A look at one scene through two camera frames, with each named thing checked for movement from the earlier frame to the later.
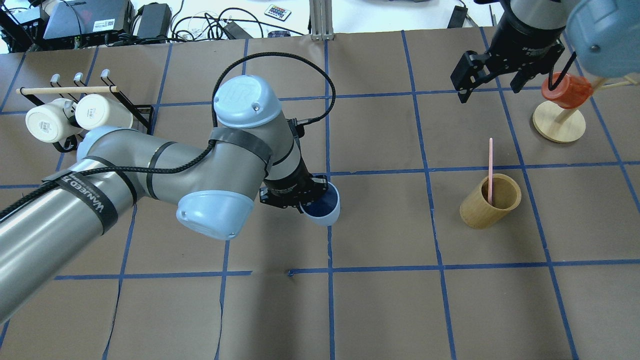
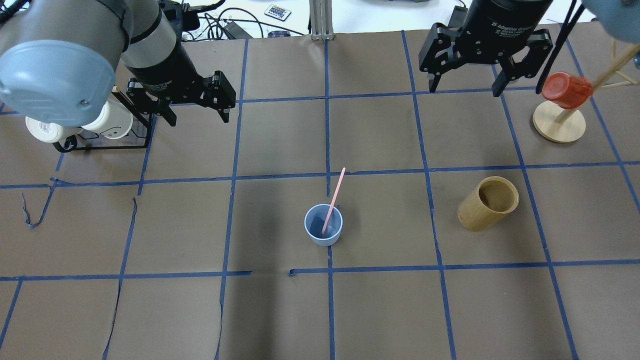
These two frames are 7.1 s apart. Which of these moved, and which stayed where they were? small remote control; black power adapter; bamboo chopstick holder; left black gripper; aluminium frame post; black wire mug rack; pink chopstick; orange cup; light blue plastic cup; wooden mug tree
Moved: left black gripper; light blue plastic cup; black wire mug rack; pink chopstick
Stayed: orange cup; black power adapter; aluminium frame post; wooden mug tree; bamboo chopstick holder; small remote control
